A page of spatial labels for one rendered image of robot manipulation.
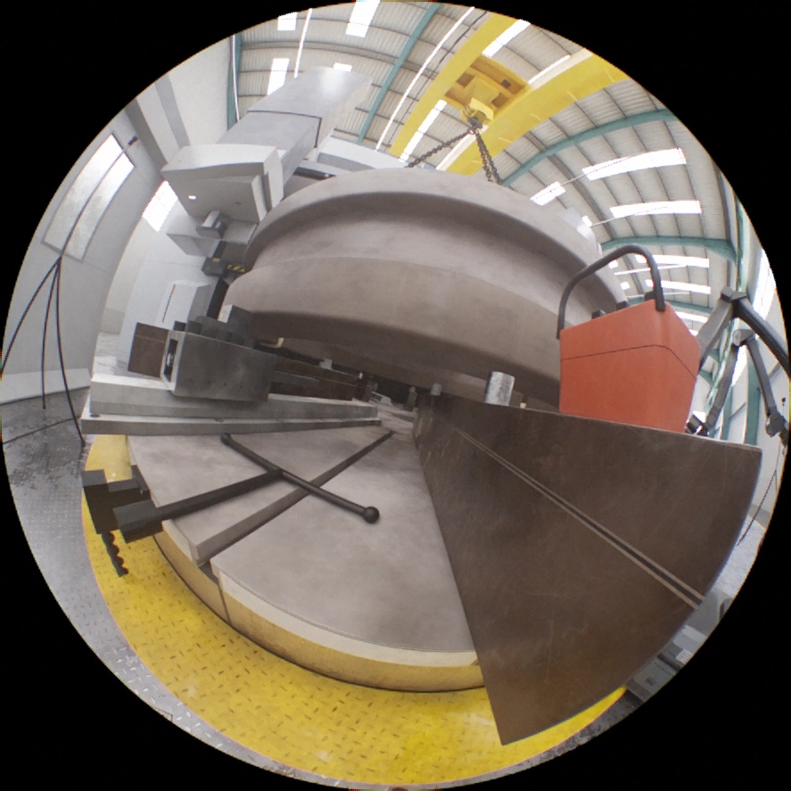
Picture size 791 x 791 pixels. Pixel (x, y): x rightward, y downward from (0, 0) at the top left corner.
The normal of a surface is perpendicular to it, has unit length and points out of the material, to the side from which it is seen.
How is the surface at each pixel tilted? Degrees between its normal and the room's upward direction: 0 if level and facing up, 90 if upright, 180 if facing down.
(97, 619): 0
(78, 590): 0
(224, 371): 90
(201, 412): 90
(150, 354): 90
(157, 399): 72
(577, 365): 97
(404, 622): 0
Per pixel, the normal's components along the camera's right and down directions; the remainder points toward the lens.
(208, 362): 0.89, 0.24
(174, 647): 0.25, -0.97
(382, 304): -0.15, -0.01
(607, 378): -0.99, -0.13
